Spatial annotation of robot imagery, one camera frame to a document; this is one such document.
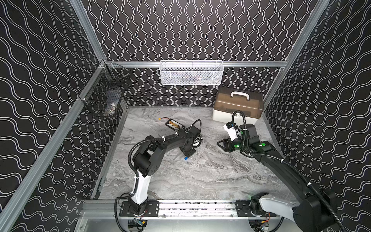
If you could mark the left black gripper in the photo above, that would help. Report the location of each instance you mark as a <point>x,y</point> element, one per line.
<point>189,144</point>

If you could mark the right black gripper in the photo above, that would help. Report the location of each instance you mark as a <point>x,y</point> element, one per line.
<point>226,146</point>

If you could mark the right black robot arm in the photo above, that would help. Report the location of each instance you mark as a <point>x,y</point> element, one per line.
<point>314,208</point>

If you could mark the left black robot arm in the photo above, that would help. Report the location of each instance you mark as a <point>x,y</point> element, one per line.
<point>145,158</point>

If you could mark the brown lid white toolbox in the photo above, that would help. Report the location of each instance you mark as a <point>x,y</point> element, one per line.
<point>229,100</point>

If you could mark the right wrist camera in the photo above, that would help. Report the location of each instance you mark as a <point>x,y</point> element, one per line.
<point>231,130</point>

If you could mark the black battery pack with cable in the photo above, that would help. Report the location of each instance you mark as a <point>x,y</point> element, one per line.
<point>172,124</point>

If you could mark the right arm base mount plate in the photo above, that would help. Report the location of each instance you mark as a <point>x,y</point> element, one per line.
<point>249,208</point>

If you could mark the white mesh wall basket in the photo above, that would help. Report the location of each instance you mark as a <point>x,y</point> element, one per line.
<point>191,73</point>

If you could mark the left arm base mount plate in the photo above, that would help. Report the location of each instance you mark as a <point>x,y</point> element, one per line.
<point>148,208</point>

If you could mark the black wire wall basket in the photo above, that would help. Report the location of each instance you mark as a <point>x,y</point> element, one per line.
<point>105,98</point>

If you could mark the aluminium front rail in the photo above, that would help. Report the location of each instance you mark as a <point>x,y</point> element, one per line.
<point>193,209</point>

